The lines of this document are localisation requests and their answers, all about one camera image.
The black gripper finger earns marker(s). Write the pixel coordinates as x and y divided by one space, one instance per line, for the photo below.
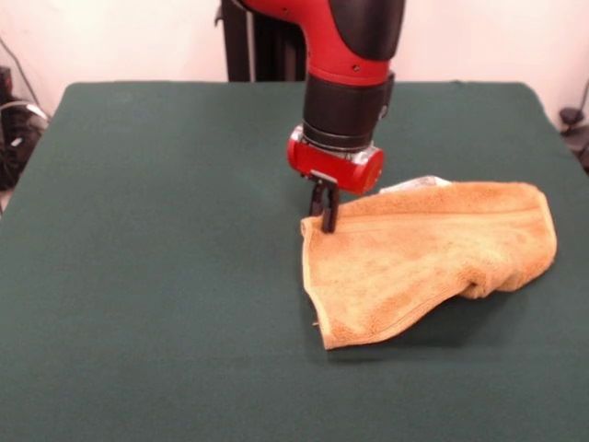
316 200
331 207

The tan terry towel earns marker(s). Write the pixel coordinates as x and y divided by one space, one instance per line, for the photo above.
437 248

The dark green table cloth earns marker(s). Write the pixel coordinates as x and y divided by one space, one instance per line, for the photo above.
138 276

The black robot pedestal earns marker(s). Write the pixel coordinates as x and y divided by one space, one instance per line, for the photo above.
267 50

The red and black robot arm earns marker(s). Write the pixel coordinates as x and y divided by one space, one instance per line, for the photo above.
349 46

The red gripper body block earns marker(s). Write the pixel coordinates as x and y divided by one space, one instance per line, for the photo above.
336 168

